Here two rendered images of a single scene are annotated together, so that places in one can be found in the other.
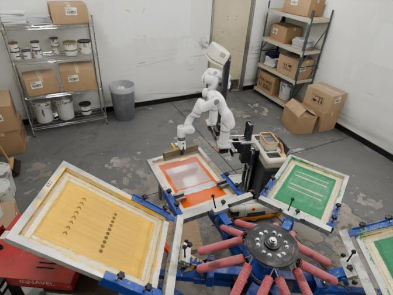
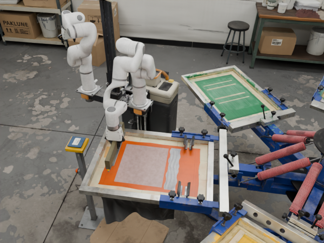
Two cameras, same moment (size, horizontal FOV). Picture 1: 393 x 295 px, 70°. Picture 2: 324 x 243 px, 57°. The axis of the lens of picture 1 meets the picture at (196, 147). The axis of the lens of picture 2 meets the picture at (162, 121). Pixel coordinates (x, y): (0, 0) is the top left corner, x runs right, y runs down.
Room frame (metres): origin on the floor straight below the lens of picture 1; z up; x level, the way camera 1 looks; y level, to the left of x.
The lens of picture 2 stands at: (1.16, 1.07, 2.43)
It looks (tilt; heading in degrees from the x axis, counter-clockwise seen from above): 40 degrees down; 306
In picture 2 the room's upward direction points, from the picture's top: 1 degrees clockwise
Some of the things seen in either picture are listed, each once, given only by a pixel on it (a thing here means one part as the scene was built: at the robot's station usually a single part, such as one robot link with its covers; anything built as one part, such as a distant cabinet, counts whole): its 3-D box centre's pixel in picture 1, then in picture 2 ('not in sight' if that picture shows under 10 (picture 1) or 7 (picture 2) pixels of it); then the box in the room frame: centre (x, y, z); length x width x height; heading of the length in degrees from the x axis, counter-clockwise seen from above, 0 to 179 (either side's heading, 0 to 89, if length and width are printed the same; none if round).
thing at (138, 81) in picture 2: (226, 123); (140, 74); (2.32, -0.27, 1.37); 0.13 x 0.10 x 0.16; 19
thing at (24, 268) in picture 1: (40, 249); not in sight; (1.09, 0.95, 1.06); 0.61 x 0.46 x 0.12; 88
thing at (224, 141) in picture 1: (226, 136); (140, 92); (2.33, -0.28, 1.21); 0.16 x 0.13 x 0.15; 103
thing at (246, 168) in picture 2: (223, 218); (241, 169); (1.48, -0.23, 1.02); 0.17 x 0.06 x 0.05; 28
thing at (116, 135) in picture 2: (181, 142); (114, 132); (2.19, 0.14, 1.21); 0.10 x 0.07 x 0.11; 28
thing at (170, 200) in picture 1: (172, 203); (185, 203); (1.63, 0.16, 0.98); 0.30 x 0.05 x 0.07; 28
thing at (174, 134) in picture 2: (230, 185); (192, 138); (1.89, -0.33, 0.98); 0.30 x 0.05 x 0.07; 28
